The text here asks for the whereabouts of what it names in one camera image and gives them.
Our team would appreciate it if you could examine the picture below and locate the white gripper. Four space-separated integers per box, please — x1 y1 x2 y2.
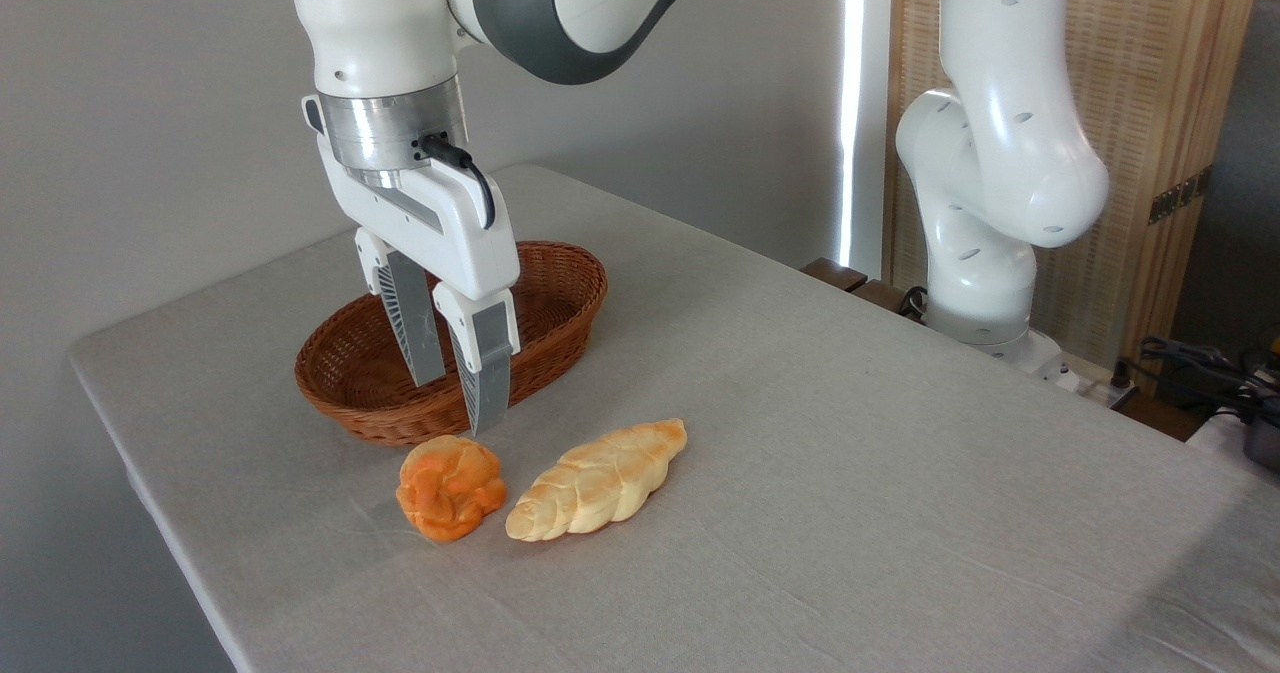
302 94 522 437

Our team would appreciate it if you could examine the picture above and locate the orange round bread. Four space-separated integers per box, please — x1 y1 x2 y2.
395 434 509 544

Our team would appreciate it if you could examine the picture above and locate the pale braided bread loaf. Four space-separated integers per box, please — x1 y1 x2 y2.
504 417 689 543

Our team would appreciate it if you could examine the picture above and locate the brown wicker basket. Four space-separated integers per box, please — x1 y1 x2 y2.
294 241 609 448

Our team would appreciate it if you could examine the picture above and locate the dark brown wooden block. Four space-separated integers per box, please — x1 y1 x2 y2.
850 278 917 317
800 257 870 294

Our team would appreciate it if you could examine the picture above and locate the grey tablecloth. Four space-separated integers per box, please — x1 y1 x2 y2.
68 163 1280 673

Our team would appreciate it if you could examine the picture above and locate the wooden folding screen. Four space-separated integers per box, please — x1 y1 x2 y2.
884 0 1267 376

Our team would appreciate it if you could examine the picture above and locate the dark metal screen hinge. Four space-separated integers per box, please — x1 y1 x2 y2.
1147 164 1215 226

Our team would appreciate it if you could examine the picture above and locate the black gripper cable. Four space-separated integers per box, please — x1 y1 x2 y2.
418 133 498 231

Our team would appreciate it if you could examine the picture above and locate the black cable bundle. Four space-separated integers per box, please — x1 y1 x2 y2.
1138 335 1280 426

